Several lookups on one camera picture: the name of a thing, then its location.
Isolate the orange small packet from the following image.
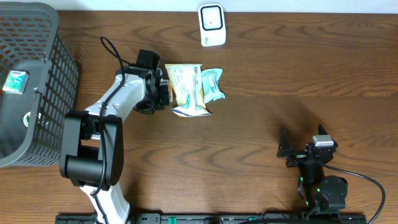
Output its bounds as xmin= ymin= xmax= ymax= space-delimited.
xmin=167 ymin=80 xmax=174 ymax=104

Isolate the cream snack bag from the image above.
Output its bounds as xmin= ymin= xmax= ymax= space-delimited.
xmin=165 ymin=64 xmax=211 ymax=118

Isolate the mint green wipes pack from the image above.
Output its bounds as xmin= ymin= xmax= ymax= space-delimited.
xmin=201 ymin=68 xmax=226 ymax=103

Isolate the teal tissue box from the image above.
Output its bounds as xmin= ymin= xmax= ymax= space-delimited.
xmin=2 ymin=70 xmax=29 ymax=95

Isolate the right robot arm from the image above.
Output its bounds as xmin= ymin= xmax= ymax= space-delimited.
xmin=277 ymin=125 xmax=348 ymax=220

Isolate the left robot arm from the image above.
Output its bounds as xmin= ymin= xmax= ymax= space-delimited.
xmin=55 ymin=50 xmax=170 ymax=223

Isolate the white barcode scanner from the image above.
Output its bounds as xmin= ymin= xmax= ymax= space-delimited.
xmin=198 ymin=4 xmax=226 ymax=47

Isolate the dark grey plastic basket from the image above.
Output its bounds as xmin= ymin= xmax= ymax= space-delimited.
xmin=1 ymin=2 xmax=80 ymax=167

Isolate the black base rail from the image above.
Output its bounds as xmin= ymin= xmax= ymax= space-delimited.
xmin=55 ymin=212 xmax=368 ymax=224

